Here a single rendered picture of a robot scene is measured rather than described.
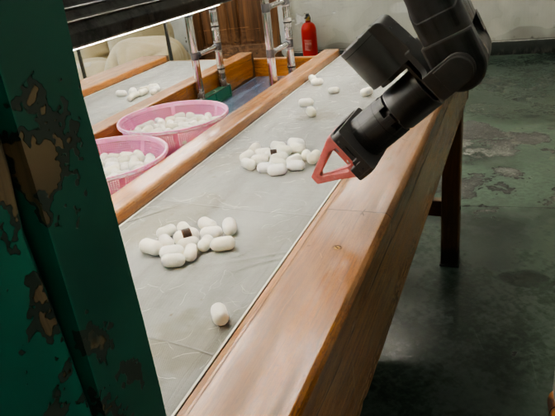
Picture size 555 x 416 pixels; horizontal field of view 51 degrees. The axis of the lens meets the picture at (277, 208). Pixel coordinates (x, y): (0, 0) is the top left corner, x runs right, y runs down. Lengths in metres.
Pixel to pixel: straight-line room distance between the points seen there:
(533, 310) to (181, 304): 1.44
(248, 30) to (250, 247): 5.05
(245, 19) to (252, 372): 5.33
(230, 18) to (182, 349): 5.30
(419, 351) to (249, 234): 1.02
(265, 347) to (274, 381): 0.05
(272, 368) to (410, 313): 1.39
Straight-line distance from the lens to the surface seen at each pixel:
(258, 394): 0.54
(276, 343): 0.59
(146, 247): 0.83
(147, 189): 1.01
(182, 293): 0.74
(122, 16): 0.76
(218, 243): 0.80
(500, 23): 5.53
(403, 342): 1.81
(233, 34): 5.85
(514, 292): 2.06
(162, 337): 0.67
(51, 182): 0.17
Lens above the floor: 1.13
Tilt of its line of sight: 25 degrees down
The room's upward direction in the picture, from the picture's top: 7 degrees counter-clockwise
